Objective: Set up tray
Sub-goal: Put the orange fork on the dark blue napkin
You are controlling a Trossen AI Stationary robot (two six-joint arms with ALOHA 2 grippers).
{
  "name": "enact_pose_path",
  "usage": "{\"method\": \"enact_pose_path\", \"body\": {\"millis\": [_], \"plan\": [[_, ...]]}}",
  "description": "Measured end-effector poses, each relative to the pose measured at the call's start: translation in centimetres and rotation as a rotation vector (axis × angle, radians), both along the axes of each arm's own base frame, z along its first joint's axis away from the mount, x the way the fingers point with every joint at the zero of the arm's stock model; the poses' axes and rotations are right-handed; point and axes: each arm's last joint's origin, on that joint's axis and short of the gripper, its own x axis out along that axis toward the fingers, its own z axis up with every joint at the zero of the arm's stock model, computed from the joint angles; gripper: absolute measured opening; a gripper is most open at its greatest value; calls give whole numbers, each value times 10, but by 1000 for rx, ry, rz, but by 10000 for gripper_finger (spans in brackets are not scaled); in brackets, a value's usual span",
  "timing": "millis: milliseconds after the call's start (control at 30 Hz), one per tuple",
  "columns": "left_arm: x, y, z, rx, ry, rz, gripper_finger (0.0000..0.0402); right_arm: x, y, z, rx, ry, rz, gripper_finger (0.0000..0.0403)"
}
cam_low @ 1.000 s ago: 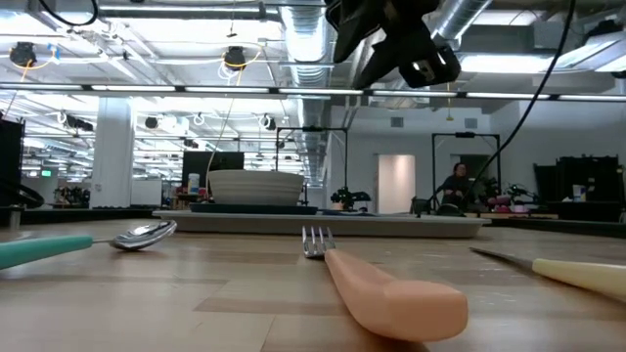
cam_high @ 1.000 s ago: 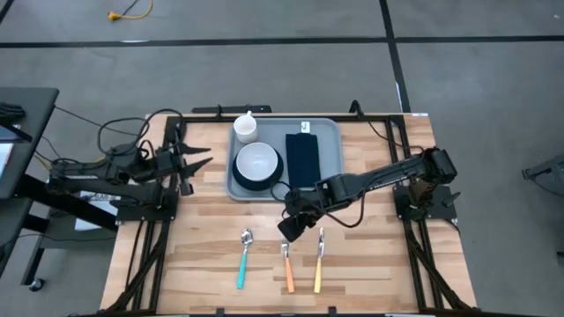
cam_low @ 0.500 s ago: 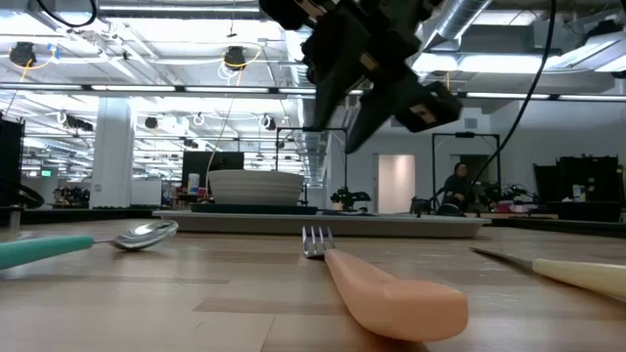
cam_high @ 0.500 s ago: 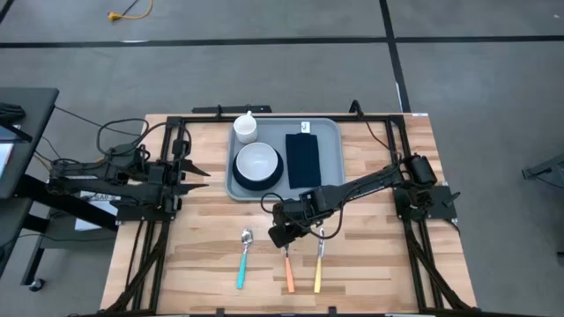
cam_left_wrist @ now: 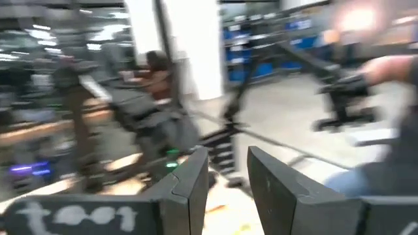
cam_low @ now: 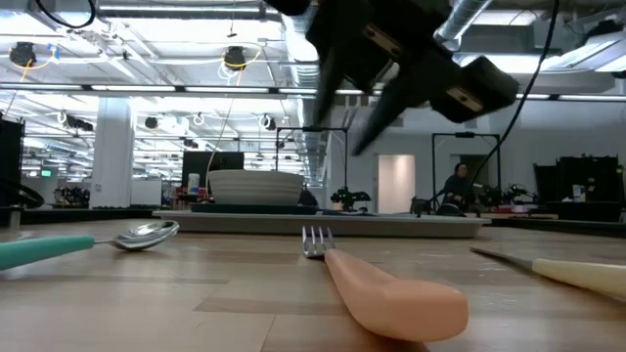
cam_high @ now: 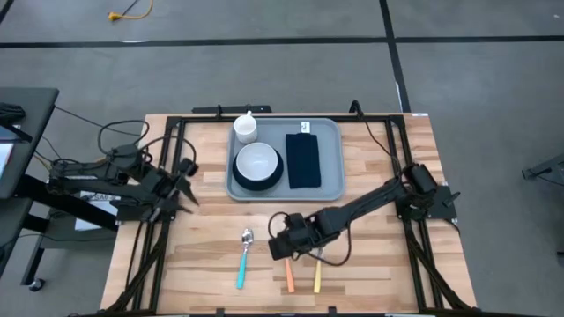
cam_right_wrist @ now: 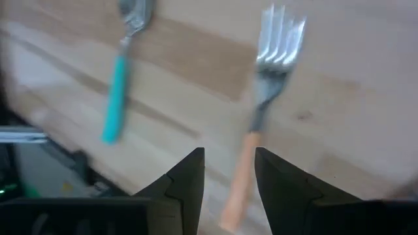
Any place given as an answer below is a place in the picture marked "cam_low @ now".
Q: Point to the grey plastic tray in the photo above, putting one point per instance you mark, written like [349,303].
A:
[342,226]

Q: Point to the white ceramic bowl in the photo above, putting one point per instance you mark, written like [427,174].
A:
[254,188]

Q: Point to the white bottle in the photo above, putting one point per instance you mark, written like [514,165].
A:
[193,185]

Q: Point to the black equipment cases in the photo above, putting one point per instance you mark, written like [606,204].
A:
[587,181]

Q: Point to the dark teal plate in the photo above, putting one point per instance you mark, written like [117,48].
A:
[254,209]

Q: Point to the black monitor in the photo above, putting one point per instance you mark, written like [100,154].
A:
[215,161]

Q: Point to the silver smooth ventilation duct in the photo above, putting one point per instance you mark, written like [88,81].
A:
[464,19]

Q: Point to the black background station frame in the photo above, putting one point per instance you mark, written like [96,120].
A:
[464,135]

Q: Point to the white square pillar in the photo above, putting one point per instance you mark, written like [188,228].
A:
[112,156]

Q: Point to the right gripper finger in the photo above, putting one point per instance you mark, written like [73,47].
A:
[328,88]
[391,105]

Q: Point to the black background robot arm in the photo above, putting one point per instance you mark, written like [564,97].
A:
[349,198]
[508,195]

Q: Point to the person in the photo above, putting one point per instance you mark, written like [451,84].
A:
[457,186]

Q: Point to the silver corrugated ventilation duct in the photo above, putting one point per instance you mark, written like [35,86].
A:
[298,58]

